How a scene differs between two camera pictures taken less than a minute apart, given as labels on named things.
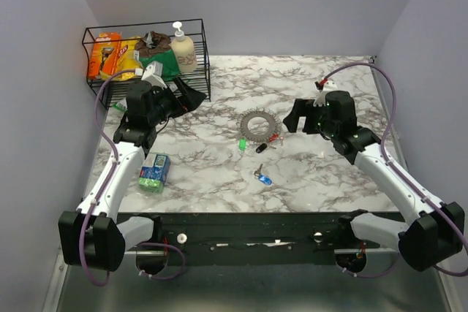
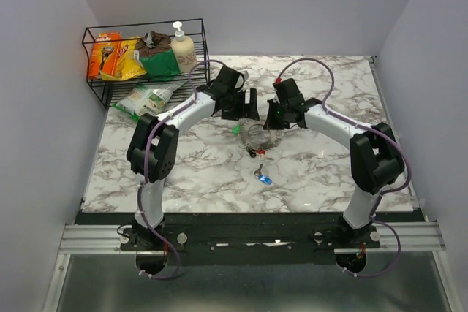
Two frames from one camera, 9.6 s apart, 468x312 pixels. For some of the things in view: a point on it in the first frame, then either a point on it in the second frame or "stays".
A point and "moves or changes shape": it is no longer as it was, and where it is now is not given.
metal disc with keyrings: (274, 123) moves or changes shape
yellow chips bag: (126, 60) stays
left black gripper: (189, 99) -> (246, 110)
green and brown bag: (156, 47) stays
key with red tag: (275, 137) -> (262, 153)
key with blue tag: (261, 177) stays
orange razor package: (103, 54) stays
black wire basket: (118, 56) stays
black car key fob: (260, 148) -> (251, 152)
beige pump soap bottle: (184, 50) stays
